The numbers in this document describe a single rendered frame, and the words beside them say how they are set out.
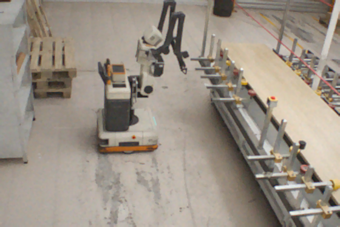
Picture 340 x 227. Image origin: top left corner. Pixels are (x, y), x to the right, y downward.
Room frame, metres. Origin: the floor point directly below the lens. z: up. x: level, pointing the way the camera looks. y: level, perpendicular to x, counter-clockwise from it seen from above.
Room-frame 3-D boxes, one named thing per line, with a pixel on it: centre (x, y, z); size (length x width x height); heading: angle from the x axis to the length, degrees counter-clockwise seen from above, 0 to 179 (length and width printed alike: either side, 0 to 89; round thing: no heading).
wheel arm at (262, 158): (2.60, -0.87, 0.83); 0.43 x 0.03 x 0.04; 104
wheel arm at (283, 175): (2.35, -0.91, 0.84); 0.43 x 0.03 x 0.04; 104
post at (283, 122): (2.65, -0.91, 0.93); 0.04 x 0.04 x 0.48; 14
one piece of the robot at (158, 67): (3.88, 0.21, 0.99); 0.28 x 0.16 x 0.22; 14
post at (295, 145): (2.41, -0.97, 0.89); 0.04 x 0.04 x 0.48; 14
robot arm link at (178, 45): (3.71, -0.01, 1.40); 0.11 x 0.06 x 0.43; 14
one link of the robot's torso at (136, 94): (3.91, 0.34, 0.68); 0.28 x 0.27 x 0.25; 14
